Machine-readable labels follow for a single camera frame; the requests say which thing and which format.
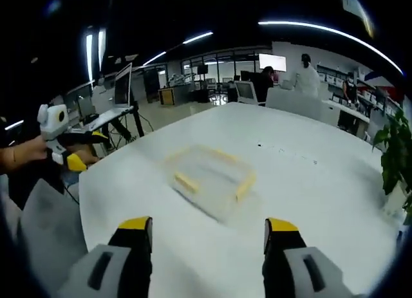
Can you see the bright white screen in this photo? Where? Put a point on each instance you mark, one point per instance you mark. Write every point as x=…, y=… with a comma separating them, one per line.
x=272, y=62

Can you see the shelves with storage bins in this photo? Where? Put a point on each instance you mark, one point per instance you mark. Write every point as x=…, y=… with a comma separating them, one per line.
x=370, y=92

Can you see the wood edged cabinet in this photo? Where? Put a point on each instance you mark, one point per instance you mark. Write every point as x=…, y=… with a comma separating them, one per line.
x=166, y=96

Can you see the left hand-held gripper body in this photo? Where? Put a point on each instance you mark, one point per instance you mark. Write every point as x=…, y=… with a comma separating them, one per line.
x=53, y=121

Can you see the short ceiling light strip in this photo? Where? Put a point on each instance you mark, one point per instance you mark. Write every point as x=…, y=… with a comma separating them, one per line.
x=198, y=37
x=154, y=58

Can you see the silver open laptop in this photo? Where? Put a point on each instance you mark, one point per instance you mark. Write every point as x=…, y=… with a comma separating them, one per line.
x=122, y=89

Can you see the white frame mesh chair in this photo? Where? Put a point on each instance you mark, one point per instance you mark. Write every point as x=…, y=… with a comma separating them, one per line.
x=245, y=92

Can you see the clear container with yellow buckles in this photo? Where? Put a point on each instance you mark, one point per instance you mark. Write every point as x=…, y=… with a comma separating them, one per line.
x=212, y=179

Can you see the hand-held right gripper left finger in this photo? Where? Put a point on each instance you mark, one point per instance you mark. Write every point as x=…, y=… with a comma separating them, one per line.
x=106, y=272

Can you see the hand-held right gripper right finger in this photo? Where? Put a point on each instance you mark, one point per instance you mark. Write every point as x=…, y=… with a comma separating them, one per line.
x=299, y=272

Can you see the grey chair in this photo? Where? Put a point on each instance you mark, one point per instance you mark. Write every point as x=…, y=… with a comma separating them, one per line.
x=51, y=227

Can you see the potted green plant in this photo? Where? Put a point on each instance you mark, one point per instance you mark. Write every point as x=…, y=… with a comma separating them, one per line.
x=397, y=146

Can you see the white counter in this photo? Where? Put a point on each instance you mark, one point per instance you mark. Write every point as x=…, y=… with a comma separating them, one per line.
x=347, y=113

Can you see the long ceiling light strip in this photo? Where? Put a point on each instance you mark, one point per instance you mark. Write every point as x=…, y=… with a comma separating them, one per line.
x=338, y=32

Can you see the person's left hand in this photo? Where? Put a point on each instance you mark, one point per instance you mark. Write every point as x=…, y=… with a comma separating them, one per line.
x=32, y=153

